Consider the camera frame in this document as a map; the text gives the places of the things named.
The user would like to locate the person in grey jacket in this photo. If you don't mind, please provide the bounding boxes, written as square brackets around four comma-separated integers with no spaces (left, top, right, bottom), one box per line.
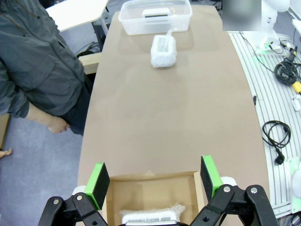
[0,0,94,137]

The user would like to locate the light wooden box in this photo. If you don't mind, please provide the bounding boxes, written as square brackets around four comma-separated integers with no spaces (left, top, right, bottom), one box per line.
[78,52,102,75]

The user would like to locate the white unwrapped clock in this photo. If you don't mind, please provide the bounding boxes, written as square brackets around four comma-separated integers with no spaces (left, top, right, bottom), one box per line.
[142,8,170,19]

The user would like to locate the black coiled cable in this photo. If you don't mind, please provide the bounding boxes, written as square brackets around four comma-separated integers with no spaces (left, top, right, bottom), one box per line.
[274,58,301,86]

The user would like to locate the brown cardboard panel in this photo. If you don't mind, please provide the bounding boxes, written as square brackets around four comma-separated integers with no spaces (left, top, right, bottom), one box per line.
[0,113,11,151]

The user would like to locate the clear plastic container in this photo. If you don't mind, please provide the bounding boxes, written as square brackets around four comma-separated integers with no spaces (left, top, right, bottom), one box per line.
[118,0,193,36]

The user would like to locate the bubble white clock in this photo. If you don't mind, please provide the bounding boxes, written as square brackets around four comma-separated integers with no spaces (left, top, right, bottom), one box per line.
[119,204,186,223]
[150,29,177,69]

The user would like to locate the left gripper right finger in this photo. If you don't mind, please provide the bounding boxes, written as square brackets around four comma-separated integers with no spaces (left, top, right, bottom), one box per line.
[190,155,280,226]

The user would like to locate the open brown cardboard box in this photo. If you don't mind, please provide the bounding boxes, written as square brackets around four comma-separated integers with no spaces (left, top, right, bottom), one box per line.
[105,170,206,226]

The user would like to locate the person's right hand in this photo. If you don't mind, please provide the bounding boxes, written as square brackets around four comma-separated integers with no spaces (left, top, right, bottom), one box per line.
[47,116,71,134]

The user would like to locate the small white adapter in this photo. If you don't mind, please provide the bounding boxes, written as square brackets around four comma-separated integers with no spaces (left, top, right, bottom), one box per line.
[292,95,301,112]

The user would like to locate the person's right forearm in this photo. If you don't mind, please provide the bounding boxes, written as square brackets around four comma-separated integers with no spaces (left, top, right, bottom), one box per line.
[24,102,55,129]

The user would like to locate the black cable with plug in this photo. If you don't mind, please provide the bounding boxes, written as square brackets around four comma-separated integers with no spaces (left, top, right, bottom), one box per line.
[261,120,292,165]

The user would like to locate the white table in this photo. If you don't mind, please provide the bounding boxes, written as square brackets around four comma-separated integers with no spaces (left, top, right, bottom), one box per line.
[46,0,110,32]

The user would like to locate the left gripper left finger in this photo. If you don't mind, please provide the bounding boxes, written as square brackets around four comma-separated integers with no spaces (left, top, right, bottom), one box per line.
[38,162,111,226]

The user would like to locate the ribbed white platform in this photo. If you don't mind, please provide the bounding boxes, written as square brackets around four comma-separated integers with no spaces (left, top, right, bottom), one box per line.
[228,32,301,219]

